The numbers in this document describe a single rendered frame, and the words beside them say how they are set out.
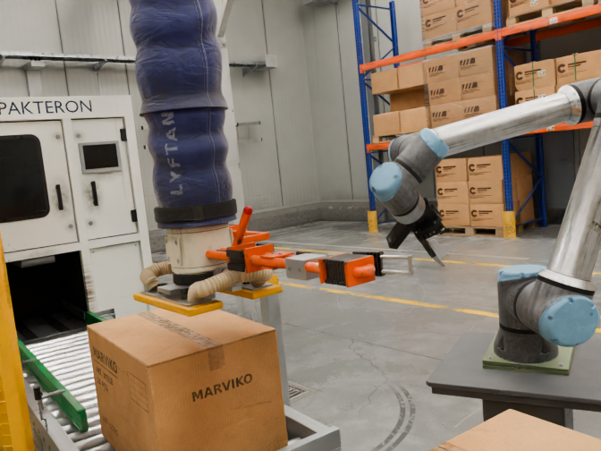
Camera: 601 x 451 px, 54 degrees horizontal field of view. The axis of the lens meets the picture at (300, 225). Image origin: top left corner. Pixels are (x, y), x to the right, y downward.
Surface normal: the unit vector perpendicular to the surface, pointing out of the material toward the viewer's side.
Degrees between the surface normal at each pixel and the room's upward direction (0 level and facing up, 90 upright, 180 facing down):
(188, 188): 79
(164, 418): 90
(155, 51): 73
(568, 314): 99
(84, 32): 90
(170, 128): 107
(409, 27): 90
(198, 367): 90
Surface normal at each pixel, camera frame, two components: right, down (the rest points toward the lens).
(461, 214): -0.71, 0.14
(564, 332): 0.11, 0.25
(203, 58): 0.65, -0.11
